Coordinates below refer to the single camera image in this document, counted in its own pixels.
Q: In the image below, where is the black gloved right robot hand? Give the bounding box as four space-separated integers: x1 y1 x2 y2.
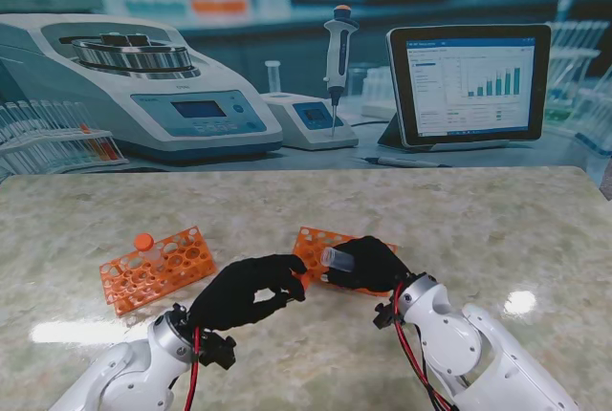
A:
320 235 413 294

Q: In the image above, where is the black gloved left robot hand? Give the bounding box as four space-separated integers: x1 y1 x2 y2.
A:
188 253 309 331

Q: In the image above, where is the clear plastic test tube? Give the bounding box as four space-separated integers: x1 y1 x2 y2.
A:
319 246 357 273
142 247 165 274

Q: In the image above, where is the orange test tube rack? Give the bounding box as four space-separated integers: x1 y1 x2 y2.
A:
292 226 399 298
98 226 218 318

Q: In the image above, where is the printed laboratory backdrop poster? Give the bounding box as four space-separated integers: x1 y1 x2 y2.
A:
0 0 612 177

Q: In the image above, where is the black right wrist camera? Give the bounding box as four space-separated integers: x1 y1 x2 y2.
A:
373 300 401 332

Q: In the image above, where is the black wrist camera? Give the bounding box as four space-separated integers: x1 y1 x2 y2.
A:
198 332 238 371
373 300 401 332

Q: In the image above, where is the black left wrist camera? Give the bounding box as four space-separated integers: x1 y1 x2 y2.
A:
198 332 238 371

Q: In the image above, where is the red left arm cable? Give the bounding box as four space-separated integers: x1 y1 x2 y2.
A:
184 327 203 411

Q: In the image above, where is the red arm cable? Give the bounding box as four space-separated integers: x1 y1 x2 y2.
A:
184 327 203 411
391 284 461 411

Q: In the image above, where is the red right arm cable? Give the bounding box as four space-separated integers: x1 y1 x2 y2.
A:
391 284 461 411

